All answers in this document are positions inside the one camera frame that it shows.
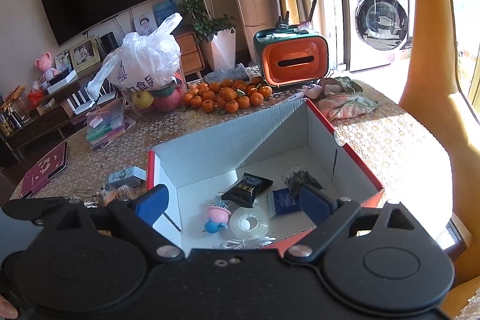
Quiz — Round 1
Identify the blue white snack packet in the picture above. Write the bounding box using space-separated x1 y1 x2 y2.
266 188 301 218

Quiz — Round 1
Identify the dark clear small bag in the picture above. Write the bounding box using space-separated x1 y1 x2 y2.
281 166 323 199

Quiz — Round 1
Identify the pink haired doll figurine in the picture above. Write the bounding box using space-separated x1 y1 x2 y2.
203 206 231 234

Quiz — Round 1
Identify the clear tape roll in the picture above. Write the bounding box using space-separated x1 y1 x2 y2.
229 207 269 241

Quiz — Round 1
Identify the white usb cable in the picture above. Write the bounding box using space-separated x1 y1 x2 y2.
219 235 277 250

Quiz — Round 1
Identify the black snack packet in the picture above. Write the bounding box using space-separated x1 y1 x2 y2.
221 173 273 208

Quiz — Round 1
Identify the person's hand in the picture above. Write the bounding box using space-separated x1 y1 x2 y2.
0 296 18 319

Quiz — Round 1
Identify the small blue white carton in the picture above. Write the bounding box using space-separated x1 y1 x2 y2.
107 166 146 188

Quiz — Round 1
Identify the maroon tablet case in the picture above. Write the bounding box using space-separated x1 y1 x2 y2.
20 141 68 198

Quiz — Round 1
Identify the stack of colourful books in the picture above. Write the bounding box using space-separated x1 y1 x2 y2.
86 107 136 151

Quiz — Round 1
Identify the wooden tv cabinet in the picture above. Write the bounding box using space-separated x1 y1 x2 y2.
1 28 205 155

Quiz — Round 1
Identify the red white cardboard box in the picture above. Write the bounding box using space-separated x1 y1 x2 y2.
147 100 383 253

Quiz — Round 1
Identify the white router left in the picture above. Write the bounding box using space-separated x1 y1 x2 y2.
67 88 95 115

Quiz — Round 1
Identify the yellow apple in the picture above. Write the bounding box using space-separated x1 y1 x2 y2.
130 91 155 110

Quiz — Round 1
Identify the pink green cloth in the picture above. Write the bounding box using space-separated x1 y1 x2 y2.
300 76 378 120

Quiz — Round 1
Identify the pink teddy bear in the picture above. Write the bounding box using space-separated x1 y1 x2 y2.
34 52 59 82

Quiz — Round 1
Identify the pile of small oranges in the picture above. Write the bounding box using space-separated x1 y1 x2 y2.
182 76 273 115

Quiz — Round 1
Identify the white plastic shopping bag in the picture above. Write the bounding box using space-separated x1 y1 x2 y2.
87 13 182 99

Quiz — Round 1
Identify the gold framed photo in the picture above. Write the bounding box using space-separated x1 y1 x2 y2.
69 37 101 73

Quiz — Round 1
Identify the green orange tissue box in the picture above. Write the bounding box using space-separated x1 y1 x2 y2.
253 12 329 88

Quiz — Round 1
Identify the grey folded cloth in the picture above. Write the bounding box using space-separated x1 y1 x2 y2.
203 63 249 83

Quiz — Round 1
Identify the black speaker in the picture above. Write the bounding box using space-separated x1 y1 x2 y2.
100 32 119 54

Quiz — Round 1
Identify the white framed portrait photo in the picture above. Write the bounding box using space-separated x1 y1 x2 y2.
133 11 158 36

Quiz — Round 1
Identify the blue book box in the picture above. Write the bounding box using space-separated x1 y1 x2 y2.
153 0 178 26

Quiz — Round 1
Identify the front load washing machine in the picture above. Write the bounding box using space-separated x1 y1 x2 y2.
342 0 409 72

